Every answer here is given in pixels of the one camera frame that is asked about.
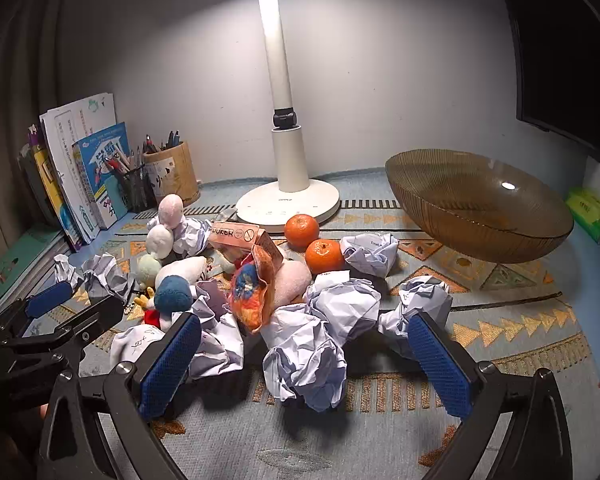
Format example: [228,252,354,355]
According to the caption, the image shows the pink playing card box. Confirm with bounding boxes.
[209,221,283,266]

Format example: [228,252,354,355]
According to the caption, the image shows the patterned blue table mat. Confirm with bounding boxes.
[0,170,600,480]

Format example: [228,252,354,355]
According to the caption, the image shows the white desk lamp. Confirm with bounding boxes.
[235,0,342,225]

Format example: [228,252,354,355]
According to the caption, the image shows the stack of books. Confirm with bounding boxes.
[42,92,118,241]

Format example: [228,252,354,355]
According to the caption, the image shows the teal card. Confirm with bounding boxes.
[105,175,128,221]

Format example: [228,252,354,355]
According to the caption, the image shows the green tissue pack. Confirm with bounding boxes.
[565,187,600,243]

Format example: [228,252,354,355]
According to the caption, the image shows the blue workbook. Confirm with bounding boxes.
[72,121,131,231]

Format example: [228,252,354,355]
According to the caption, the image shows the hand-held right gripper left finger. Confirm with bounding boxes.
[39,311,203,480]

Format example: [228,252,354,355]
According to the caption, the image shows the pink white green dango plush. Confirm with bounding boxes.
[270,260,313,308]
[135,194,187,286]

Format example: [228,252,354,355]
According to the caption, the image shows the bunch of pencils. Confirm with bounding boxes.
[102,147,148,176]

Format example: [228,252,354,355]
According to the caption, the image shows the orange and blue plush toy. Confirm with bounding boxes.
[227,245,281,333]

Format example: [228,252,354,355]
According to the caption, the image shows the yellow book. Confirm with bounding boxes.
[30,132,81,253]

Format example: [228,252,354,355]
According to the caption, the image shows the orange mandarin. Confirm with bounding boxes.
[305,238,346,276]
[284,213,321,250]

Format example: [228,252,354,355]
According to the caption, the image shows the black monitor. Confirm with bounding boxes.
[490,0,600,158]

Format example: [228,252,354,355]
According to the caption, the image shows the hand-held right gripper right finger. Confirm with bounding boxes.
[407,311,576,480]

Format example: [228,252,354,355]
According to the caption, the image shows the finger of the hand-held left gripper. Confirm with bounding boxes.
[0,282,76,333]
[2,294,127,361]

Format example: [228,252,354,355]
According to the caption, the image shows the white and blue plush toy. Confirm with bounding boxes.
[132,256,208,331]

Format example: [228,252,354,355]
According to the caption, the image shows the woven brown basket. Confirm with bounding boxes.
[385,148,575,264]

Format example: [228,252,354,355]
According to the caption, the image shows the bunch of pens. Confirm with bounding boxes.
[142,130,183,156]

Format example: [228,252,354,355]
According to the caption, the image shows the white paper ball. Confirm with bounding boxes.
[147,215,213,256]
[82,254,136,306]
[378,275,453,356]
[110,325,166,371]
[304,272,381,346]
[54,254,81,286]
[340,232,400,278]
[262,306,348,413]
[190,280,246,378]

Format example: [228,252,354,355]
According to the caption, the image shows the black mesh pen holder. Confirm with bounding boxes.
[117,162,158,213]

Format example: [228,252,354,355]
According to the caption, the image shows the beige cylinder pen holder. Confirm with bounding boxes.
[142,141,201,207]

